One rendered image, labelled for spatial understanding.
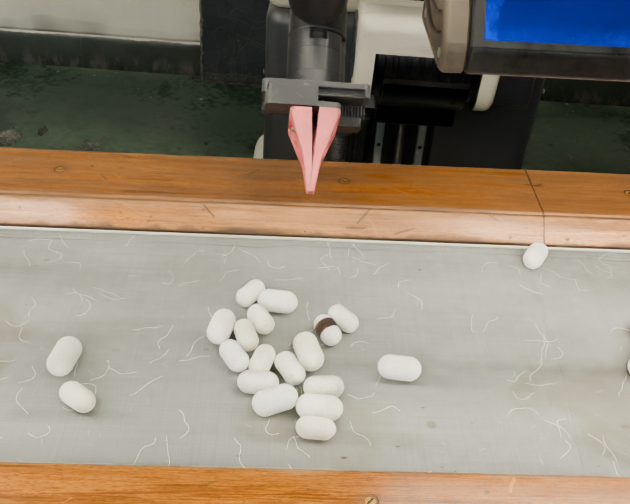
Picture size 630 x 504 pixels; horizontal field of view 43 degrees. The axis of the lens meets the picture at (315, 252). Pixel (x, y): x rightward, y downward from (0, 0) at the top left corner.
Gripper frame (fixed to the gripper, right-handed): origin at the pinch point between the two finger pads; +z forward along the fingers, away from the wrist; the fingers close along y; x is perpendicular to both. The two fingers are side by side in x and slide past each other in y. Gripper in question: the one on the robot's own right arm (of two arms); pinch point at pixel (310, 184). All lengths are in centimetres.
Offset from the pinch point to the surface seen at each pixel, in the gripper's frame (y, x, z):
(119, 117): -53, 167, -66
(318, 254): 1.3, 4.8, 5.8
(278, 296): -2.5, -2.5, 11.2
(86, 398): -16.8, -10.1, 20.9
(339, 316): 2.9, -3.5, 12.9
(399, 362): 7.6, -7.7, 16.9
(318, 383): 0.9, -9.0, 18.9
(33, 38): -88, 183, -99
